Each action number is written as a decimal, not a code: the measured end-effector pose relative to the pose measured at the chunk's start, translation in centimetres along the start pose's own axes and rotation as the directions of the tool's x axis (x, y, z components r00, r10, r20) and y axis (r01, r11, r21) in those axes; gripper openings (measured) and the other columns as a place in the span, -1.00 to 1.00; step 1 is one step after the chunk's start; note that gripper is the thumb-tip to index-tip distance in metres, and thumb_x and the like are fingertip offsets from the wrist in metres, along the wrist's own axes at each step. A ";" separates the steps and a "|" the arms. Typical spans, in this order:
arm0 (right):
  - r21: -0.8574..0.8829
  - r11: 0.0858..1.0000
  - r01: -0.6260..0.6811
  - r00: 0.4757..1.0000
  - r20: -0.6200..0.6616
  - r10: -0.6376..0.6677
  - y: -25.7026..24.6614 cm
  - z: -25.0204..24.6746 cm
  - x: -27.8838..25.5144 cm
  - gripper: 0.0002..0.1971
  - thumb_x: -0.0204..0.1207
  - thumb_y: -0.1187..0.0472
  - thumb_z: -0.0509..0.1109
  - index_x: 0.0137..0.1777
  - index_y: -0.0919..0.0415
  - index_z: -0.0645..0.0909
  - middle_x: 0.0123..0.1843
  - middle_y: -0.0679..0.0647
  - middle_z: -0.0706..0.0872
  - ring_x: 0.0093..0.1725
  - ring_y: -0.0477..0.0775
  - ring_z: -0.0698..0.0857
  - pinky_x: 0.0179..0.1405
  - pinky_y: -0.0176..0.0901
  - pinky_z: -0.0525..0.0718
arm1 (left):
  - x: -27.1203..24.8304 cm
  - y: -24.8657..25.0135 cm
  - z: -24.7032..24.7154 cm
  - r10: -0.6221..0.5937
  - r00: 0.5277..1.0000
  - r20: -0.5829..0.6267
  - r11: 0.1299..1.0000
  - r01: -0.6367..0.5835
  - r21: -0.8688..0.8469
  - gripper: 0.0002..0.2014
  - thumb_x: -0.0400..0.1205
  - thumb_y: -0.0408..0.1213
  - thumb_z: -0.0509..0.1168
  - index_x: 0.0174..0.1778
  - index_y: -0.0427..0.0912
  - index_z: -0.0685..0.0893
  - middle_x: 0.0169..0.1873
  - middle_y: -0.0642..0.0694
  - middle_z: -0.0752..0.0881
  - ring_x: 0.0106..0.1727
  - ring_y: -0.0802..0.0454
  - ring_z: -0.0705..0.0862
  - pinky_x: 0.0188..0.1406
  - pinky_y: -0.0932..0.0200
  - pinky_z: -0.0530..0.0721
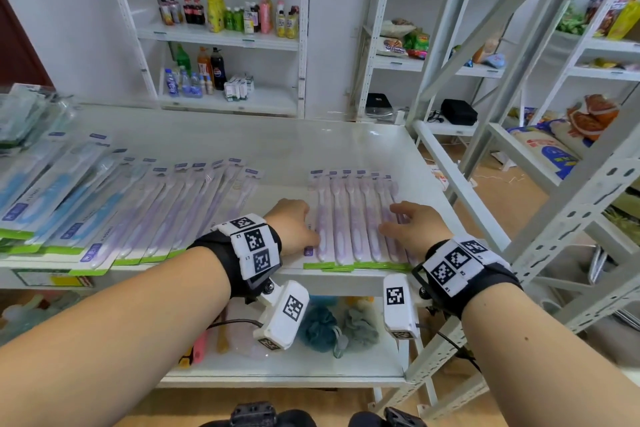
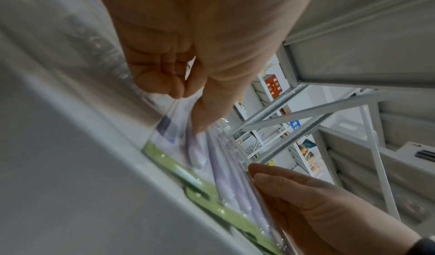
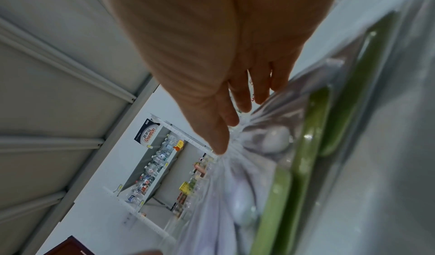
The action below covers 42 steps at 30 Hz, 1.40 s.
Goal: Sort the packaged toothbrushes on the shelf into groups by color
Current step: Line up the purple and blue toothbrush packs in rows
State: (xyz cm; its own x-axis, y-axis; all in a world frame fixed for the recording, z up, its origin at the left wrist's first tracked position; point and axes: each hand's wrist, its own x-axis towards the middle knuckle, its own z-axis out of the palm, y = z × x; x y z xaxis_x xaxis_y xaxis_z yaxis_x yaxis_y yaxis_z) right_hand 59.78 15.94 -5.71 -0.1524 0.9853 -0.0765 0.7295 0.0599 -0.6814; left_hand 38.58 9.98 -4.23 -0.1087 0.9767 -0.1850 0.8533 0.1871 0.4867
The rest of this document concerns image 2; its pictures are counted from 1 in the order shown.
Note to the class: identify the person's left hand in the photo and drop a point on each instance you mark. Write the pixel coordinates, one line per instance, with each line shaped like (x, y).
(221, 20)

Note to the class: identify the person's right hand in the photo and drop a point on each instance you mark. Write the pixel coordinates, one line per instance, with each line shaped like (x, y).
(322, 216)

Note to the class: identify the row of purple toothbrush packets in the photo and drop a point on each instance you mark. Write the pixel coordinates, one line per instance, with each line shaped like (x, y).
(224, 189)

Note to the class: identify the white metal shelf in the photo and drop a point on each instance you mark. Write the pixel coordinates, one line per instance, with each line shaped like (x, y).
(68, 181)

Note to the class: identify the white goods rack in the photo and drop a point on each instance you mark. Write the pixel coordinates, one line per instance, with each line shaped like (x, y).
(295, 157)

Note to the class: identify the red gift box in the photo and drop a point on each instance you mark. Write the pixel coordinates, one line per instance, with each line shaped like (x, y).
(273, 86)

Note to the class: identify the blue printed sign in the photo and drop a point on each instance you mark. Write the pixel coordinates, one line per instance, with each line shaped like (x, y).
(294, 125)

